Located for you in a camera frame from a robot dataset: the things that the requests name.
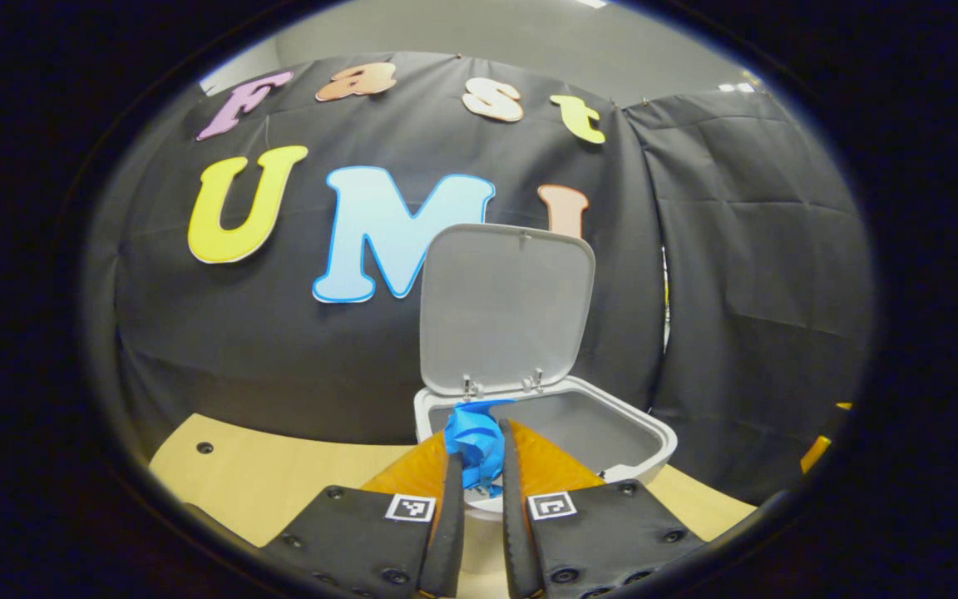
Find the large ceiling light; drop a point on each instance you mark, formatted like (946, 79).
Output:
(591, 3)

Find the wooden desktop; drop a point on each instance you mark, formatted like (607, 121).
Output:
(279, 474)

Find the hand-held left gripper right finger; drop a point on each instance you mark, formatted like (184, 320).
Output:
(516, 532)

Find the white desktop garbage bin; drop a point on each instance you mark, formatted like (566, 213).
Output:
(504, 308)

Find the small ceiling light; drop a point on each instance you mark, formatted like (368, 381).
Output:
(737, 87)

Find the blue paper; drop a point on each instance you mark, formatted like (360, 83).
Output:
(475, 441)

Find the black backdrop cloth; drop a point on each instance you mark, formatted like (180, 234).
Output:
(737, 291)

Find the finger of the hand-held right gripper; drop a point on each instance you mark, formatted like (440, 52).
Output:
(818, 449)

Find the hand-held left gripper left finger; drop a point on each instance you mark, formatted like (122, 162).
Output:
(448, 532)

